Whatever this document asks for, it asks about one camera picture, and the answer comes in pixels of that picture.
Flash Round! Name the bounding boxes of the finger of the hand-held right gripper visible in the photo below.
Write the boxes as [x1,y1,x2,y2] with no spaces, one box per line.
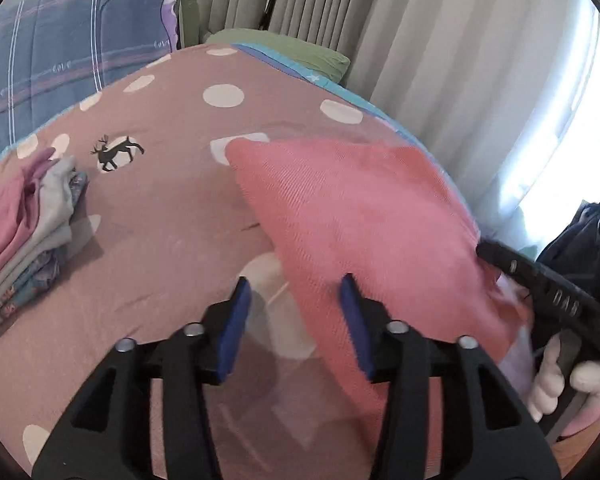
[477,240,538,286]

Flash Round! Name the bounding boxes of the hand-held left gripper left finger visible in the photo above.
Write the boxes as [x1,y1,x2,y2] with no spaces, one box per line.
[32,276,253,480]

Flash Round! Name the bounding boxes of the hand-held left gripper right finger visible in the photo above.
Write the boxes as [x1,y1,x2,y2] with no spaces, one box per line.
[340,273,561,480]

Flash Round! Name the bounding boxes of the pink sweater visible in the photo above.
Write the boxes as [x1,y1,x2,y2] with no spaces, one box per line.
[226,137,536,480]

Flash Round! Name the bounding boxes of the person's right hand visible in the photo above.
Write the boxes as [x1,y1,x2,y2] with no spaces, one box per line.
[529,335,600,421]

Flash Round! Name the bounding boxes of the pink polka dot bedsheet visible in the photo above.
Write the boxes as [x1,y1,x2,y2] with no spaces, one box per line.
[0,45,536,480]

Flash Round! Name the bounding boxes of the grey curtain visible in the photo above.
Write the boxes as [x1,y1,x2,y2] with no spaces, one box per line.
[195,0,600,261]

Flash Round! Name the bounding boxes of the green pillow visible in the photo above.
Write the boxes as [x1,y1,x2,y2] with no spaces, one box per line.
[202,27,351,83]

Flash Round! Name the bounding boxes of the blue plaid pillow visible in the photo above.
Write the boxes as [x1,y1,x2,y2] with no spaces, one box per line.
[0,0,181,171]

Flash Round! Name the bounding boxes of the purple polka dot pillow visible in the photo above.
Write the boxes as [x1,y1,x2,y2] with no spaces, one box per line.
[157,0,183,53]

